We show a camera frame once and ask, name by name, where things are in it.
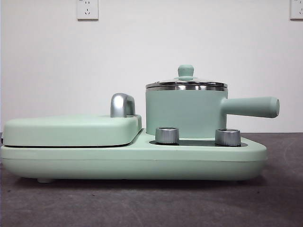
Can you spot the mint green griddle lid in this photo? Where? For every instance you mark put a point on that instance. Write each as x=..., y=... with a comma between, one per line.
x=71, y=132

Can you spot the mint green breakfast machine base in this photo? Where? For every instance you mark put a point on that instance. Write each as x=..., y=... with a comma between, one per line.
x=142, y=163

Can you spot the white wall socket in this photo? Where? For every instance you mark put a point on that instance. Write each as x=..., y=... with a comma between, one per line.
x=297, y=10
x=87, y=10

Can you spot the silver control knob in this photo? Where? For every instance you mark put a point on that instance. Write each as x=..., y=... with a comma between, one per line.
x=227, y=137
x=166, y=136

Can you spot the glass pot lid green knob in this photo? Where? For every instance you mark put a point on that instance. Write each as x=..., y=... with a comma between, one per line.
x=186, y=71

